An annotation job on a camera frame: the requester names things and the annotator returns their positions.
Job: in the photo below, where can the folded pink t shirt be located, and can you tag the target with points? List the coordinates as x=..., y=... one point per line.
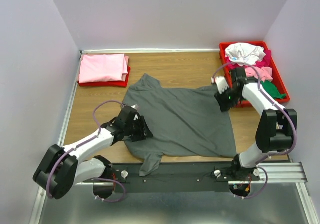
x=103, y=68

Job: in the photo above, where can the green t shirt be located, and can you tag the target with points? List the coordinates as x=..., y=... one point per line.
x=272, y=90

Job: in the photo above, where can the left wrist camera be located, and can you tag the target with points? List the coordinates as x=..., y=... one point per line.
x=135, y=107

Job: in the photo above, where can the magenta t shirt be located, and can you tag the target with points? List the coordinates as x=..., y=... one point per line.
x=259, y=64

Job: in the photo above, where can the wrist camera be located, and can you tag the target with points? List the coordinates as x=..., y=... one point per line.
x=221, y=83
x=135, y=107

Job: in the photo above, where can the red plastic bin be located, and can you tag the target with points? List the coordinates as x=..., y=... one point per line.
x=277, y=81

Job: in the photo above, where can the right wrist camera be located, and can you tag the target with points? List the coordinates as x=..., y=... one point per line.
x=221, y=83

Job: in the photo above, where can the grey t shirt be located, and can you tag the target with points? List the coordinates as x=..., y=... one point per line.
x=184, y=122

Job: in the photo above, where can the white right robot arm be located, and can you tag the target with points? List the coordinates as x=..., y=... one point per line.
x=277, y=129

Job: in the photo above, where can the white t shirt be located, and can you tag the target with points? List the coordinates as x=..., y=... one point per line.
x=245, y=54

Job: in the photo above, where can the light pink t shirt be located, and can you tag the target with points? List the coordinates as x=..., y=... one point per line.
x=265, y=73

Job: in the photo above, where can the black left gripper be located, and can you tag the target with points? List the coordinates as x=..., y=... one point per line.
x=144, y=131

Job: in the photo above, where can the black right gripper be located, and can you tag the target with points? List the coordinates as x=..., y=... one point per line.
x=223, y=105

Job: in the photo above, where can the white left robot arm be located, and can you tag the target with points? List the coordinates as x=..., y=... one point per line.
x=63, y=167

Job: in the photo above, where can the folded red t shirt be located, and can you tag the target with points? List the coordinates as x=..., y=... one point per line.
x=109, y=83

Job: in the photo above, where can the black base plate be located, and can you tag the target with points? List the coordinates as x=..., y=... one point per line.
x=175, y=177

